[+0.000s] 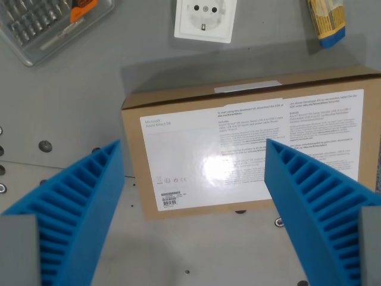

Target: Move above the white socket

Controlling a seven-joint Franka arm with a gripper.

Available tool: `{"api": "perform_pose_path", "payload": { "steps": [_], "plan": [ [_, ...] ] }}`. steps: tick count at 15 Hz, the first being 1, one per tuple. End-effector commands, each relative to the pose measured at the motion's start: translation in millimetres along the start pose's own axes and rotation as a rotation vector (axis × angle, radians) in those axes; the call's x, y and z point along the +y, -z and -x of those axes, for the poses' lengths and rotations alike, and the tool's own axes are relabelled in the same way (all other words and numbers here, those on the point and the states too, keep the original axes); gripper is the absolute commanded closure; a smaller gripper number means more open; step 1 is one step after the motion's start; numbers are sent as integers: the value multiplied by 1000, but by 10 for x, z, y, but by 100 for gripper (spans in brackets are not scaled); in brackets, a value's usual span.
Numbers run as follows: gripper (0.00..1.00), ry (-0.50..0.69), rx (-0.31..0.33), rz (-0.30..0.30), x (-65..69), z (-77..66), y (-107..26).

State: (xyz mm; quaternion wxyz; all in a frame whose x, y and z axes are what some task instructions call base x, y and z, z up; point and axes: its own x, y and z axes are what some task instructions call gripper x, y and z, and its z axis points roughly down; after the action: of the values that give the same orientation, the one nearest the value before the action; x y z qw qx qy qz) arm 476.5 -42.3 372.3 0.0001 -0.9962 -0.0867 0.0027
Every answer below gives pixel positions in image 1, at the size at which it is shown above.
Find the clear plastic bit set case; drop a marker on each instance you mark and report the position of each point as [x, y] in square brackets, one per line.
[44, 26]

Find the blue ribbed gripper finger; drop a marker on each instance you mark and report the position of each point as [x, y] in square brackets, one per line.
[312, 202]
[89, 202]

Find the white wall socket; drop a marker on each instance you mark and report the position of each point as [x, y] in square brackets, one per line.
[206, 19]

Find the yellow and blue packet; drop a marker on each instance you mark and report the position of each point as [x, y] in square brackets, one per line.
[328, 21]

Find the brown cardboard Kinect box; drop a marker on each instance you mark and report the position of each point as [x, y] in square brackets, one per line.
[208, 143]

